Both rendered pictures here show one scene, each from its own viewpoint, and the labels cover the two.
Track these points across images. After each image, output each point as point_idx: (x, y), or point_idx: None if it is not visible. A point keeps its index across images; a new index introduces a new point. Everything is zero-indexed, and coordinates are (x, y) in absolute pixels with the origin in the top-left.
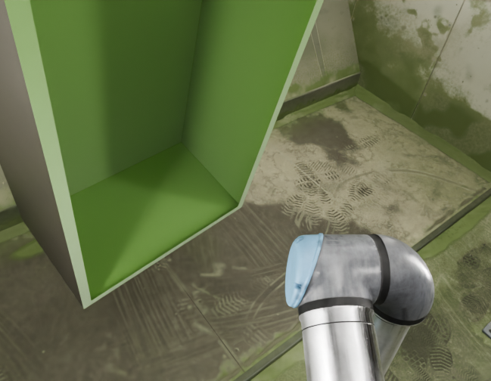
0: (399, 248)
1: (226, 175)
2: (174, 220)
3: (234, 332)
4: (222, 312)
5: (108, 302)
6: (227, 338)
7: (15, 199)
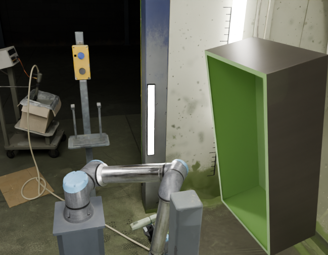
0: (173, 172)
1: (283, 242)
2: (260, 227)
3: None
4: None
5: (247, 246)
6: None
7: (256, 171)
